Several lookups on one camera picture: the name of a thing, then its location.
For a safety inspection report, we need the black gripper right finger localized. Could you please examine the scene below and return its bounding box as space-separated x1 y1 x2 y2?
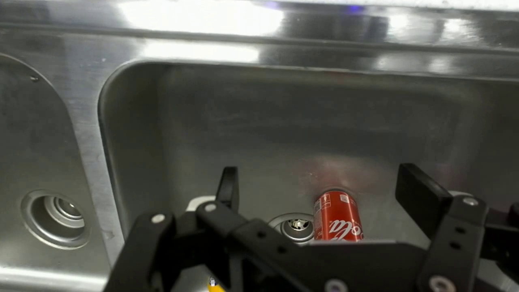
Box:
396 162 519 292

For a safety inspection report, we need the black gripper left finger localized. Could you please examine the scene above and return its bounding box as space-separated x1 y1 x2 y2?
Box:
104 166 331 292

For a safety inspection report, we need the red soda can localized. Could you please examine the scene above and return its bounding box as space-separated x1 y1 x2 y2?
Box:
314 187 366 243

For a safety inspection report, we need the stainless steel double sink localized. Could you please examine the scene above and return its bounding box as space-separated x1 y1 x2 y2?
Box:
0 0 519 292

